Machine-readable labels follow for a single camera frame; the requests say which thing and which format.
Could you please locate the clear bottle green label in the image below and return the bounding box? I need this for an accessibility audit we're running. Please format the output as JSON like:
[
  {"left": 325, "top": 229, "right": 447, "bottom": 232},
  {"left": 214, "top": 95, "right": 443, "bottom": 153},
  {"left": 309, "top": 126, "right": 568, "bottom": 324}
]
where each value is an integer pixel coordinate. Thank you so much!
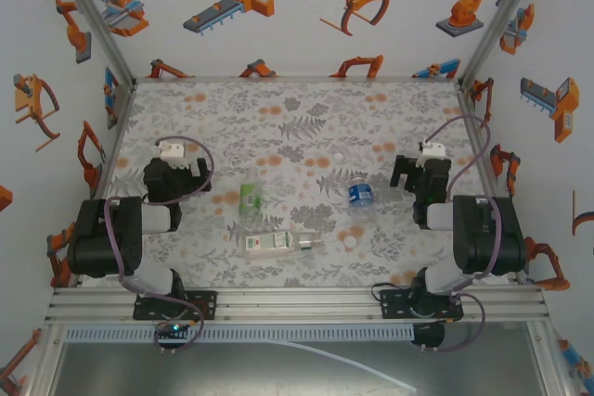
[{"left": 238, "top": 167, "right": 265, "bottom": 220}]

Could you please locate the white slotted cable duct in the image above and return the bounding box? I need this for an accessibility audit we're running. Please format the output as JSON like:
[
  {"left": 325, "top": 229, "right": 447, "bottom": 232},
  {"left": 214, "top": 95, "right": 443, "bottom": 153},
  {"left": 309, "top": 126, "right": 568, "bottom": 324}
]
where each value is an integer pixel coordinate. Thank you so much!
[{"left": 62, "top": 325, "right": 416, "bottom": 342}]

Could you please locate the small circuit board with LED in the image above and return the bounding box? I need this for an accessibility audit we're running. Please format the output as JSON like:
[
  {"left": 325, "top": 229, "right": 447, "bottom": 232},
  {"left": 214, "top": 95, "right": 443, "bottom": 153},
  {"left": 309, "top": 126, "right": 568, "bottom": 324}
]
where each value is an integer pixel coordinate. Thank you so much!
[{"left": 154, "top": 321, "right": 194, "bottom": 351}]

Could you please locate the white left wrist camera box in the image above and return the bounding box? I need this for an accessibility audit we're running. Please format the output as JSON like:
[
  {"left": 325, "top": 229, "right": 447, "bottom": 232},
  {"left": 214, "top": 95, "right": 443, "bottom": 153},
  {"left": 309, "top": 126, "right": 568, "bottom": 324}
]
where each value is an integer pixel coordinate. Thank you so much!
[{"left": 156, "top": 142, "right": 187, "bottom": 171}]

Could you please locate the wide aluminium base rail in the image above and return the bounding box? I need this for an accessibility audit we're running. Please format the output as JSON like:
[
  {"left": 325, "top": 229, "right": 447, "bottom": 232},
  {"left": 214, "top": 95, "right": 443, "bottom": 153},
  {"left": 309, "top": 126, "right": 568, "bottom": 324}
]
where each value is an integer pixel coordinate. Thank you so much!
[{"left": 44, "top": 287, "right": 551, "bottom": 327}]

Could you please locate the black connector housing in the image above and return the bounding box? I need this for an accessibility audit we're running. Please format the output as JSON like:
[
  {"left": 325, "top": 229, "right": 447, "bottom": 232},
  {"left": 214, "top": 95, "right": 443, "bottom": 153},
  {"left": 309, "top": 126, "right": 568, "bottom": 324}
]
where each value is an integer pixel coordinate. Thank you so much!
[{"left": 410, "top": 323, "right": 446, "bottom": 351}]

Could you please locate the clear bottle blue label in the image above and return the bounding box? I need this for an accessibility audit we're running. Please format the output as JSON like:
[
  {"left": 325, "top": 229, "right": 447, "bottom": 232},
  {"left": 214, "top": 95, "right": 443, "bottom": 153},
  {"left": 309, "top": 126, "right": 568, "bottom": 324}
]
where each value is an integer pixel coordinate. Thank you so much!
[{"left": 346, "top": 172, "right": 377, "bottom": 222}]

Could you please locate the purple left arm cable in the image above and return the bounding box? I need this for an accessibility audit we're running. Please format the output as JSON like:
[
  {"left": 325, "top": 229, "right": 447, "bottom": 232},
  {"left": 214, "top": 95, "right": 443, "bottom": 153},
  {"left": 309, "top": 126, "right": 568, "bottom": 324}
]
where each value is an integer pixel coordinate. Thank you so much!
[{"left": 104, "top": 134, "right": 215, "bottom": 356}]

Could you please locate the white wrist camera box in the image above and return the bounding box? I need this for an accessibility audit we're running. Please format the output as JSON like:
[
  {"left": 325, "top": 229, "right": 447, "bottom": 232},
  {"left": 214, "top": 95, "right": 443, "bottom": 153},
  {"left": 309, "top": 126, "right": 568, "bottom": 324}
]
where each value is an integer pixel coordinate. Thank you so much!
[
  {"left": 156, "top": 142, "right": 187, "bottom": 171},
  {"left": 419, "top": 141, "right": 447, "bottom": 168}
]

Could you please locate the square bottle white green label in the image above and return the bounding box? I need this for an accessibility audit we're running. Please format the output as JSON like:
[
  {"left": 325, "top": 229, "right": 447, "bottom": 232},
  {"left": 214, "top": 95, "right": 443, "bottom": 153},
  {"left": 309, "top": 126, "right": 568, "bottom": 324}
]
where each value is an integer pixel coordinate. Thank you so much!
[{"left": 244, "top": 230, "right": 325, "bottom": 263}]

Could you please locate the floral patterned tablecloth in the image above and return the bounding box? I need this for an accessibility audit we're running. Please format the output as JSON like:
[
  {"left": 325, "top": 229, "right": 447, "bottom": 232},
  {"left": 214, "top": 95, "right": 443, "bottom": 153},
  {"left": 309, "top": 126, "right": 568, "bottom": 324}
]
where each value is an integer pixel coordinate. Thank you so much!
[{"left": 95, "top": 80, "right": 523, "bottom": 289}]

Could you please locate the white plastic tube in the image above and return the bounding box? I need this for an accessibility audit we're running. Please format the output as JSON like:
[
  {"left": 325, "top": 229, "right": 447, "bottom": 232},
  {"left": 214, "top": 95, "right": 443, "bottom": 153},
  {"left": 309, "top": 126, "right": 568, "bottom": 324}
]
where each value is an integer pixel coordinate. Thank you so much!
[{"left": 268, "top": 339, "right": 419, "bottom": 392}]

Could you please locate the aluminium frame post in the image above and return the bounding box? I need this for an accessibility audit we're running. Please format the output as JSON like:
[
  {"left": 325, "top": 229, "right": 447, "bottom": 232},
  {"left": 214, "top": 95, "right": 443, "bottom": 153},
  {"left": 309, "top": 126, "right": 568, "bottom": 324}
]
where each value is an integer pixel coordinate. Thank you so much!
[
  {"left": 45, "top": 0, "right": 138, "bottom": 89},
  {"left": 457, "top": 0, "right": 553, "bottom": 89}
]

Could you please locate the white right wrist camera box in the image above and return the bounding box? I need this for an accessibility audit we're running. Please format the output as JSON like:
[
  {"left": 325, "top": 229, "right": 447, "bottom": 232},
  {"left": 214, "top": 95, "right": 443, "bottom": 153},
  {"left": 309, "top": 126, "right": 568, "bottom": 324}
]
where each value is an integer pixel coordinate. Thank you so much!
[{"left": 419, "top": 141, "right": 447, "bottom": 168}]

